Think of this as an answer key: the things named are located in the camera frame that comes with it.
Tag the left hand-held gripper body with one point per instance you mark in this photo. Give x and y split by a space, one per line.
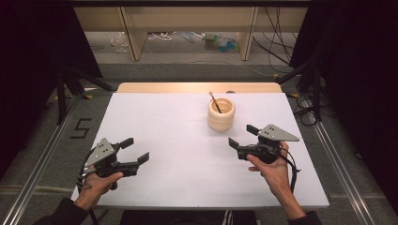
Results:
108 162

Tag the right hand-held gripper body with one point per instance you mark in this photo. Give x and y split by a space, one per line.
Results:
267 146

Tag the beige ribbed brush holder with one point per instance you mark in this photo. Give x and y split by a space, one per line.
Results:
221 117

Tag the person's left hand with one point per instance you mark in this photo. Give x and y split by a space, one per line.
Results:
97 189

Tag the person's right hand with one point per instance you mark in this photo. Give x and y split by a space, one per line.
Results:
275 175

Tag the white table cover board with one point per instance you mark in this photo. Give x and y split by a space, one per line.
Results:
175 181

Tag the wooden table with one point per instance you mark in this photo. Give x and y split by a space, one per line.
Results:
187 87

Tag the black metal stand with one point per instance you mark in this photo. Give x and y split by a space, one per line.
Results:
67 87
313 87

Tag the coloured plastic toys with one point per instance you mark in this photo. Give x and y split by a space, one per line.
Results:
220 43

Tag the clear plastic bag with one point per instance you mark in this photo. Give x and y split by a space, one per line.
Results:
119 42

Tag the dark curtain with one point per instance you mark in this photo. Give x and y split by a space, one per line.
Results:
34 62
359 78

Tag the wooden shelf unit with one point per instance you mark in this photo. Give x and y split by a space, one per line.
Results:
187 22

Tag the aluminium floor rail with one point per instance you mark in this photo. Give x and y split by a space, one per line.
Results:
341 168
40 168

